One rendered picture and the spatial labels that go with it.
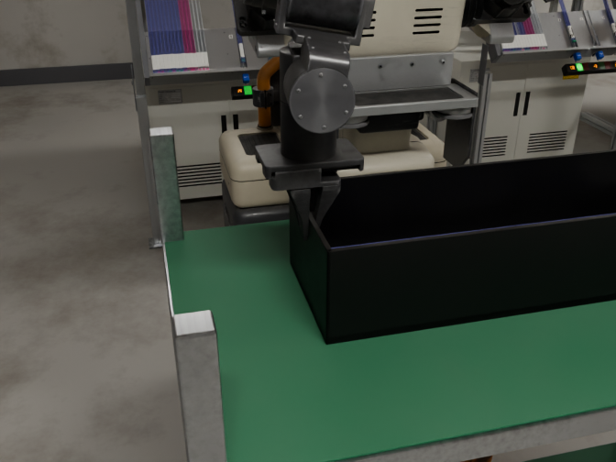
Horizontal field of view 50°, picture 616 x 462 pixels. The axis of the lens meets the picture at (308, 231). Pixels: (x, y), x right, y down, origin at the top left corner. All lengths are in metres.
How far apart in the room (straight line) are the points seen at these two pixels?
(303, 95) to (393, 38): 0.69
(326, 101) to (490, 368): 0.31
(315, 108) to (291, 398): 0.27
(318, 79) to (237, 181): 0.99
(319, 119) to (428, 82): 0.70
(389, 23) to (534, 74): 2.32
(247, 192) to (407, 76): 0.50
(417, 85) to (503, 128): 2.28
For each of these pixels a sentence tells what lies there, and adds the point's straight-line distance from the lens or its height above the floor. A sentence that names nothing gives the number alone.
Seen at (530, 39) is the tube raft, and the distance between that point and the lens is 3.12.
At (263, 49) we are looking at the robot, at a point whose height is 1.12.
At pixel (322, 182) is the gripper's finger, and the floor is 1.11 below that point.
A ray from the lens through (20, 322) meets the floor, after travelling 2.57.
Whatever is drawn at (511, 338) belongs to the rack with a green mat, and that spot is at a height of 0.95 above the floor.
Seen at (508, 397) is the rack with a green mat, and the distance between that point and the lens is 0.67.
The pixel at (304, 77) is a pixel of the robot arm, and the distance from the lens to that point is 0.57.
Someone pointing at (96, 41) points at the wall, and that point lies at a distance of 5.45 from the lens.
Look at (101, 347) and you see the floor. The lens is 2.35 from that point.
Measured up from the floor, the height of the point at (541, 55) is 0.70.
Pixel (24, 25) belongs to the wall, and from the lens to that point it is 5.48.
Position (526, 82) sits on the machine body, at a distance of 3.50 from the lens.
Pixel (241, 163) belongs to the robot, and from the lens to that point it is 1.53.
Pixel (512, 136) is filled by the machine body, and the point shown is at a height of 0.22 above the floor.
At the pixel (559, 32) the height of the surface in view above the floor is 0.78.
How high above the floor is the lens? 1.38
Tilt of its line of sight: 28 degrees down
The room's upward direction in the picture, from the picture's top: straight up
